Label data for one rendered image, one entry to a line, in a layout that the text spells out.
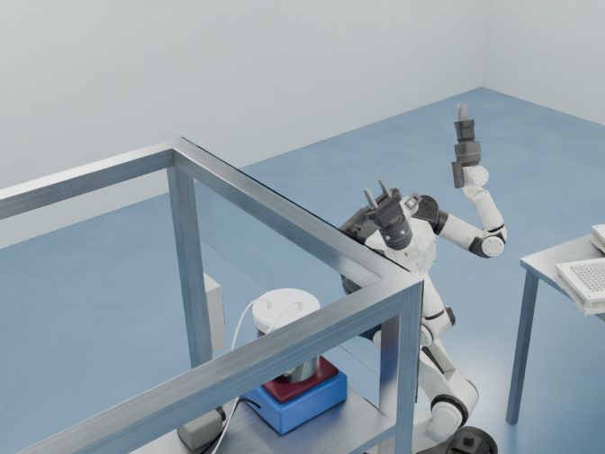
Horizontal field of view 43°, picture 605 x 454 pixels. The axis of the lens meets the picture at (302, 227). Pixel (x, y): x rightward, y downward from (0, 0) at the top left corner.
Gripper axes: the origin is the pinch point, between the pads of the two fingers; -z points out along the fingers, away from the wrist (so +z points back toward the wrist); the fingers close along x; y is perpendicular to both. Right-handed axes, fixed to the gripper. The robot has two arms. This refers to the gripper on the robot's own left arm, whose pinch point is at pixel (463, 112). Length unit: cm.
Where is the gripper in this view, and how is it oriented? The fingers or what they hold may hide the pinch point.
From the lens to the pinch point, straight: 279.9
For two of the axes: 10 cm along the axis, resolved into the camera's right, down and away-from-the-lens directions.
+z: 1.5, 9.8, 1.2
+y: -9.9, 1.4, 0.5
